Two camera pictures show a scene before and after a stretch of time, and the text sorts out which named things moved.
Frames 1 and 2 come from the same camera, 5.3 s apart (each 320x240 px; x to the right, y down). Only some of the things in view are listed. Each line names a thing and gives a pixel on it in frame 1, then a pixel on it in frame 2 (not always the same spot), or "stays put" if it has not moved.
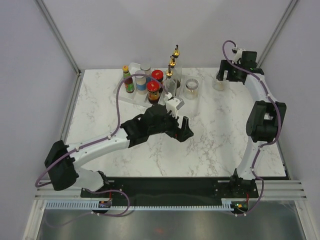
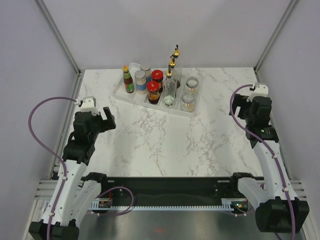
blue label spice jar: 141,83 stays put
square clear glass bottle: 169,83 stays put
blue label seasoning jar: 147,68 stays put
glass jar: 191,89 stays put
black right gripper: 225,65 → 240,100
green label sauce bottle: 129,85 stays put
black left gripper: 181,134 → 108,124
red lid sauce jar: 153,87 stays put
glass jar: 219,85 → 188,102
